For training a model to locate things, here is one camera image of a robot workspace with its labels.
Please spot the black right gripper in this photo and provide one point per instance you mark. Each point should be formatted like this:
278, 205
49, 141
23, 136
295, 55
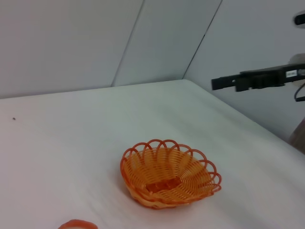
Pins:
269, 77

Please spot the orange woven plastic basket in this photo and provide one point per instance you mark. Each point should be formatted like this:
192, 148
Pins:
166, 174

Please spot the orange white striped shrimp toy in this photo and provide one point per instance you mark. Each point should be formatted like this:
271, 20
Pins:
77, 224

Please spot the pinkish blurry background object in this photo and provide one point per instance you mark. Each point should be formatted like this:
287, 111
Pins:
297, 136

